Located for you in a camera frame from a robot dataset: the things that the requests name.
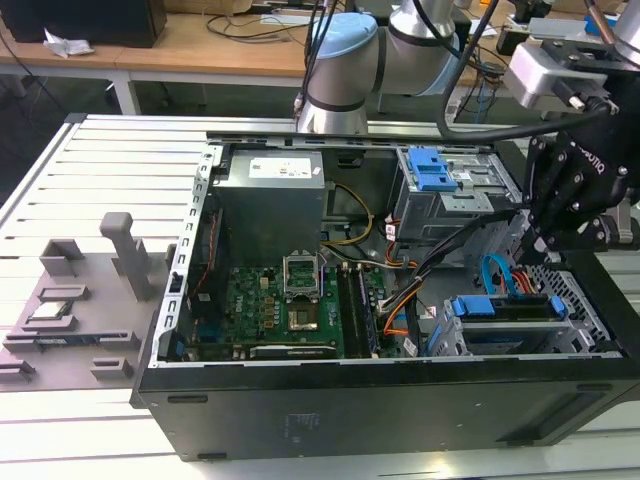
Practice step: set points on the blue plastic drive latch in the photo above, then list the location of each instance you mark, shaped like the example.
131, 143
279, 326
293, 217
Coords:
429, 170

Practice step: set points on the black graphics card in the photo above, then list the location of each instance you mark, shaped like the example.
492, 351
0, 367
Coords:
295, 351

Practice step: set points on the CPU socket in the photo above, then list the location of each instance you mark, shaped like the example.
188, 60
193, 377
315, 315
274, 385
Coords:
302, 320

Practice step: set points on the small black box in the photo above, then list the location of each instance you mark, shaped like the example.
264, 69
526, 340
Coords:
510, 40

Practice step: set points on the grey metal disk bay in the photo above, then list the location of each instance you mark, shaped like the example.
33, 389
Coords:
580, 305

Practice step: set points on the grey power supply unit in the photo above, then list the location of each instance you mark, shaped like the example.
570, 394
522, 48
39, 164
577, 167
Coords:
270, 210

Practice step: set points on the wooden desk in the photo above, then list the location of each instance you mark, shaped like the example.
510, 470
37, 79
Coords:
200, 55

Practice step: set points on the grey parts rack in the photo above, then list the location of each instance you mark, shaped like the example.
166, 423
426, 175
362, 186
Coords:
100, 320

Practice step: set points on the green motherboard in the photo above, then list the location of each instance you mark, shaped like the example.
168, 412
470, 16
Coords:
250, 300

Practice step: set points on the silver wrist camera block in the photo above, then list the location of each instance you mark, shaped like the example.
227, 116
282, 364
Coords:
535, 75

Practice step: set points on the grey metal drive cage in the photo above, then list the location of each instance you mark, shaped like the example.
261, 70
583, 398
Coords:
425, 215

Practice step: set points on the silver CPU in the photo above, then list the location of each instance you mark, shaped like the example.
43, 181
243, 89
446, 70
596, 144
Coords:
50, 310

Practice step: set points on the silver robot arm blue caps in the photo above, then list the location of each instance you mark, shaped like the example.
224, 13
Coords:
340, 75

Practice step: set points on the RAM stick in slot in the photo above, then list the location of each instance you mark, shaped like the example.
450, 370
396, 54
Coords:
369, 320

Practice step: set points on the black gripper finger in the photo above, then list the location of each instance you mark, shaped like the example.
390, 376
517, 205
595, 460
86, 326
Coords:
542, 190
585, 232

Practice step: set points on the blue cardboard box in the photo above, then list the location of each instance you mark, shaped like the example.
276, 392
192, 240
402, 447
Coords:
597, 25

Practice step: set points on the crumpled white paper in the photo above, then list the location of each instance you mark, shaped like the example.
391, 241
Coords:
67, 46

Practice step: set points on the large black box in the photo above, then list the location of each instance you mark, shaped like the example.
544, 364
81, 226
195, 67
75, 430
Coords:
85, 20

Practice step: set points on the black open PC case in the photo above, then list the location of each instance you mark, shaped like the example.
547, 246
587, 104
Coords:
350, 410

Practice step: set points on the grey flat box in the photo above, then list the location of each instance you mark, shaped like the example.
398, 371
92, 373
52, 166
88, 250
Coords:
555, 26

